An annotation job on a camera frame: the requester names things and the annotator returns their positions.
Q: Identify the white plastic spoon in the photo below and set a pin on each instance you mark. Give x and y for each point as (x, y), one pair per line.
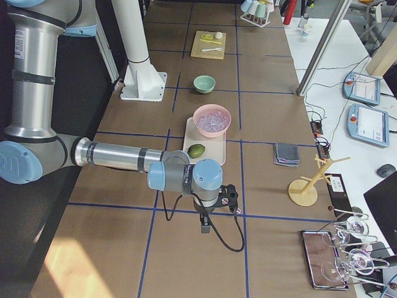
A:
(218, 49)

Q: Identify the clear ice cubes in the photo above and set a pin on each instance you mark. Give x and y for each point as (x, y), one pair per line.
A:
(213, 122)

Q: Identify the red bottle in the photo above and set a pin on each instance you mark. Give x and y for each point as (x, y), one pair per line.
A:
(290, 7)

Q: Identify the pink bowl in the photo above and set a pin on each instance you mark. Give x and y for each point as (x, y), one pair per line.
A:
(208, 108)

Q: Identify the green bowl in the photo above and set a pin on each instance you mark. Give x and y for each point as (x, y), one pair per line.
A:
(204, 84)

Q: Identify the upper teach pendant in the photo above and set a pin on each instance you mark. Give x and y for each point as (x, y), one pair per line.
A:
(362, 88)

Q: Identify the black metal tray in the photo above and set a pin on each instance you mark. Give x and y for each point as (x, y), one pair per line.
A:
(319, 252)

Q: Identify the pastel cups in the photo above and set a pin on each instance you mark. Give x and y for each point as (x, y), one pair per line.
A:
(257, 8)

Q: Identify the black laptop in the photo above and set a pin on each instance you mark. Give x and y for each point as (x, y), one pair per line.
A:
(381, 200)

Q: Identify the lower teach pendant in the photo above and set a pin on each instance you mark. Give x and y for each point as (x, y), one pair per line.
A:
(368, 125)

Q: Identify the black computer mouse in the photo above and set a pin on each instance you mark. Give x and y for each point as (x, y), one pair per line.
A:
(385, 170)

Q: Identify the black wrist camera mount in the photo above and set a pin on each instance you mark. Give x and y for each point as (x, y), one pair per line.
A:
(228, 197)

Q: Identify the white cup rack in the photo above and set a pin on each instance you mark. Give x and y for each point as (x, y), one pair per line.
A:
(257, 21)

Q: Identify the white paper cup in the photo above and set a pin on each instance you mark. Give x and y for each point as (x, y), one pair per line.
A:
(306, 30)

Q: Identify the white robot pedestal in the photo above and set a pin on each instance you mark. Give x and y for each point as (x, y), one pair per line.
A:
(142, 82)

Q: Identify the green lime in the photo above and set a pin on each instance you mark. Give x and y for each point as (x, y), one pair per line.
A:
(196, 150)

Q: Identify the grey folded cloth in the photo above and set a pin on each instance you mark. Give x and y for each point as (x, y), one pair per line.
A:
(286, 154)

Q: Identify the aluminium frame post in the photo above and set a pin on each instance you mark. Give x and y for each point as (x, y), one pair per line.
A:
(325, 41)

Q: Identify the yellow plastic knife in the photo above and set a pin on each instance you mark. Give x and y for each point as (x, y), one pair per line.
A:
(210, 41)

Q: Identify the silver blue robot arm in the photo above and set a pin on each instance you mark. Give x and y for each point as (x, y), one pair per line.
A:
(33, 149)

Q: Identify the wooden cutting board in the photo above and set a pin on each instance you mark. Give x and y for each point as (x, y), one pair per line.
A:
(198, 45)

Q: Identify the wooden mug tree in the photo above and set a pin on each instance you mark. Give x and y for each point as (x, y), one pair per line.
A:
(302, 191)

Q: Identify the wine glass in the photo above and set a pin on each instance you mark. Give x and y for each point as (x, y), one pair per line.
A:
(342, 269)
(351, 231)

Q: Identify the beige tray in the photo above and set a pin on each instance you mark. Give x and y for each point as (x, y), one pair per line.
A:
(215, 148)

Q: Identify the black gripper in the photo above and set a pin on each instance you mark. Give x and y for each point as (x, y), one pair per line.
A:
(204, 212)

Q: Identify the black power strip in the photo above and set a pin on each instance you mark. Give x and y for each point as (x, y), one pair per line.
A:
(322, 144)

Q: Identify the upper wine glass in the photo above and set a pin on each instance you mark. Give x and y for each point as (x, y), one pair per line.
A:
(351, 231)

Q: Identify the teach pendant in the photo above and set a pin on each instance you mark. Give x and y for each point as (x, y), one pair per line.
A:
(362, 88)
(368, 125)

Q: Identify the lower wine glass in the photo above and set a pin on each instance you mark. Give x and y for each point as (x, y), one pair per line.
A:
(342, 269)

